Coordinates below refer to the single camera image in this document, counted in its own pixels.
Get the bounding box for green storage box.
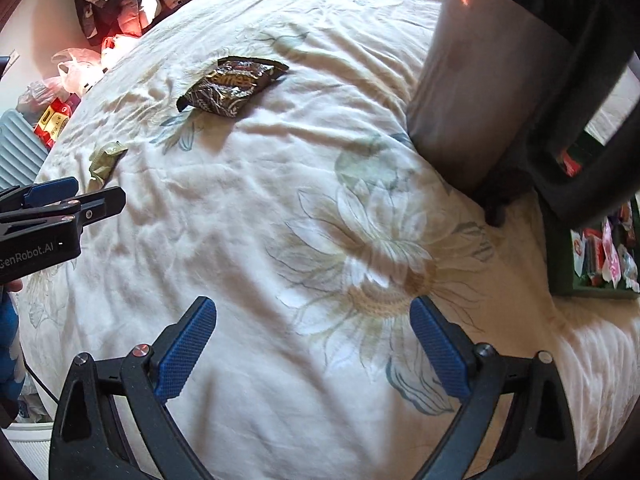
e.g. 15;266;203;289
542;198;639;299

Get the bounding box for olive green snack packet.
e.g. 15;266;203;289
88;141;128;192

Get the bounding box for red yellow snack bag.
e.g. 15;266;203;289
34;98;73;150

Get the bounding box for pink cartoon character snack bag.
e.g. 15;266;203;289
602;218;622;288

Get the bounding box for floral white bed quilt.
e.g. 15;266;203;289
15;0;639;479

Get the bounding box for white plastic bags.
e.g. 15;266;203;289
15;34;140;115

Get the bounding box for grey blue suitcase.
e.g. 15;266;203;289
0;108;49;190

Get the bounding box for dark brown cereal snack bag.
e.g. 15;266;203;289
176;55;290;118

